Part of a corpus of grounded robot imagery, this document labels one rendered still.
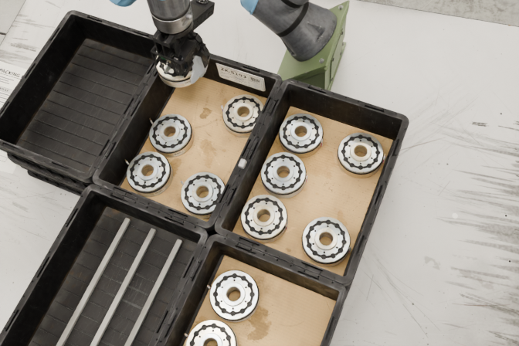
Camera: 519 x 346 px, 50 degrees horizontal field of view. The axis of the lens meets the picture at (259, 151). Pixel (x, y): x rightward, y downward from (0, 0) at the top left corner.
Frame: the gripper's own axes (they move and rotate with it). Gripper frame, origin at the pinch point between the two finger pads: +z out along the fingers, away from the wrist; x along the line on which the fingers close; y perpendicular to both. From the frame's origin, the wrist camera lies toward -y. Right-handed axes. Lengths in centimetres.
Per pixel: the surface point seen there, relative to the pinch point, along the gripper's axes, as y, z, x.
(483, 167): -17, 24, 70
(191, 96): -0.6, 17.4, -3.1
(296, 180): 10.4, 11.7, 30.8
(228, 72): -7.3, 10.5, 4.5
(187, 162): 15.7, 16.7, 4.8
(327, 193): 9.5, 14.0, 38.2
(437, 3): -123, 97, 44
